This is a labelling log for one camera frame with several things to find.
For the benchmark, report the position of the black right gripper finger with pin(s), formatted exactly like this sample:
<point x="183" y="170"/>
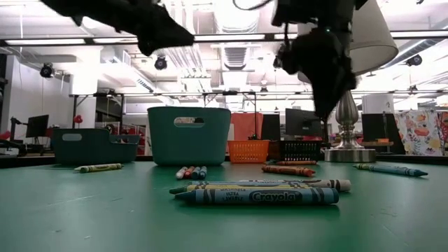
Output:
<point x="329" y="94"/>

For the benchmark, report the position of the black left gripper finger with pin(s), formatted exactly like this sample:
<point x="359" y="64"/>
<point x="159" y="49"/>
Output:
<point x="161" y="31"/>

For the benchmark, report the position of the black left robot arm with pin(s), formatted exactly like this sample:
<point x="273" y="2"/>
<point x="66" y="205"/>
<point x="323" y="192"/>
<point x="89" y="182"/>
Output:
<point x="59" y="7"/>

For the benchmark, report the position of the table lamp white shade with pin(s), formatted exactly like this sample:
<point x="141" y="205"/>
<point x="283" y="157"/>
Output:
<point x="371" y="42"/>

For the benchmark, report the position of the black plastic basket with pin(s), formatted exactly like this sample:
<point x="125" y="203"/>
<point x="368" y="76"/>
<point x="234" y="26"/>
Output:
<point x="297" y="151"/>

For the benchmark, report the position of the black panel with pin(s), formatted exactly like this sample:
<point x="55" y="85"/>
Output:
<point x="271" y="127"/>

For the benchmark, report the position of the overhead beam with light strips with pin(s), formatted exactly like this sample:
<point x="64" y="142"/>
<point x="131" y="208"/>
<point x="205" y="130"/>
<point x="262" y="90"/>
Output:
<point x="45" y="41"/>

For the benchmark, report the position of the orange crayon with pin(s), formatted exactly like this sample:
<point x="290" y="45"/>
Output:
<point x="290" y="172"/>
<point x="280" y="167"/>

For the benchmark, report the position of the orange panel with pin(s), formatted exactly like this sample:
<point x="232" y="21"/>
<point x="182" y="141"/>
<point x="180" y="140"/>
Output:
<point x="246" y="126"/>

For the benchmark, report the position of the white crayon black bands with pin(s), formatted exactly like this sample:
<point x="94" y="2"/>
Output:
<point x="332" y="185"/>

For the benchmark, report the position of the floral cloth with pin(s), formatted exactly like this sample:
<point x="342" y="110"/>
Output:
<point x="420" y="133"/>

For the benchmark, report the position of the orange plastic basket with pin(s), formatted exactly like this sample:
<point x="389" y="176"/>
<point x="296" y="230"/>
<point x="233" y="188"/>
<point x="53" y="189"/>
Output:
<point x="248" y="152"/>

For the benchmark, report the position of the red round object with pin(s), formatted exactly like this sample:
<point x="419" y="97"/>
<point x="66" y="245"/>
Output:
<point x="77" y="119"/>

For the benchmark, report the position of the large teal plastic bin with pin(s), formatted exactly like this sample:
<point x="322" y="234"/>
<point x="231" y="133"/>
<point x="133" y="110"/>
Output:
<point x="189" y="147"/>

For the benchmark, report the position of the blue crayon Crayola print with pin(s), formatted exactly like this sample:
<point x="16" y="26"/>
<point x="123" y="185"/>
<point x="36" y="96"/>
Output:
<point x="262" y="196"/>

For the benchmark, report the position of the small black monitor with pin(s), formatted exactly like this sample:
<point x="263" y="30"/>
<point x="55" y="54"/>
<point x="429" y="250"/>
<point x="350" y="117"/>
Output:
<point x="37" y="126"/>

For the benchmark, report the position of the small blue-grey plastic bin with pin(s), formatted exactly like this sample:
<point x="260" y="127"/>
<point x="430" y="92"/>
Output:
<point x="91" y="150"/>

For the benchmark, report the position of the red crayon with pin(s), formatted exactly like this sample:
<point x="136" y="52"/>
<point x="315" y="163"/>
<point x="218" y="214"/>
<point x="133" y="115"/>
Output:
<point x="189" y="171"/>

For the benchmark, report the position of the green crayon yellow wrapper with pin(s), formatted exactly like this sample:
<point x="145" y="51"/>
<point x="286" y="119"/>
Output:
<point x="210" y="187"/>

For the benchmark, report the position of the green table mat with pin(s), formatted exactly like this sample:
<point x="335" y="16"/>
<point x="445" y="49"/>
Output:
<point x="105" y="217"/>

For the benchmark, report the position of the black ceiling camera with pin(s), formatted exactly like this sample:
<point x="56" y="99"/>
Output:
<point x="47" y="70"/>
<point x="414" y="60"/>
<point x="160" y="63"/>

